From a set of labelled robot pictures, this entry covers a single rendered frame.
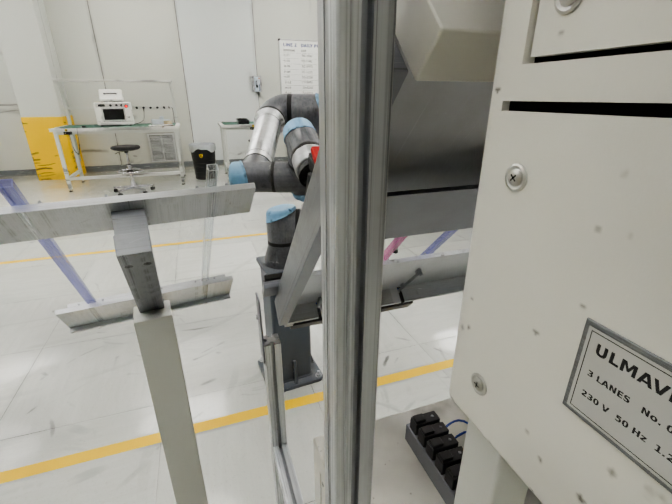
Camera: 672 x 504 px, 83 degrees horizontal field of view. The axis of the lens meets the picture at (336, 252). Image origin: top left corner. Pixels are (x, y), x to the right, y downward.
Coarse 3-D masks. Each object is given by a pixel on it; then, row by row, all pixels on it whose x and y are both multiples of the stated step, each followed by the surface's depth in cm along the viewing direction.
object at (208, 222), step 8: (208, 168) 50; (216, 168) 51; (208, 176) 51; (216, 176) 52; (208, 184) 53; (216, 184) 53; (208, 224) 63; (208, 232) 65; (208, 240) 68; (208, 248) 71; (208, 256) 74; (208, 264) 77; (208, 272) 81
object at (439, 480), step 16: (256, 304) 88; (416, 416) 63; (432, 416) 63; (416, 432) 62; (432, 432) 60; (448, 432) 61; (464, 432) 64; (288, 448) 99; (416, 448) 62; (432, 448) 58; (448, 448) 58; (288, 464) 95; (432, 464) 58; (448, 464) 55; (288, 480) 92; (432, 480) 58; (448, 480) 54; (288, 496) 87; (448, 496) 54
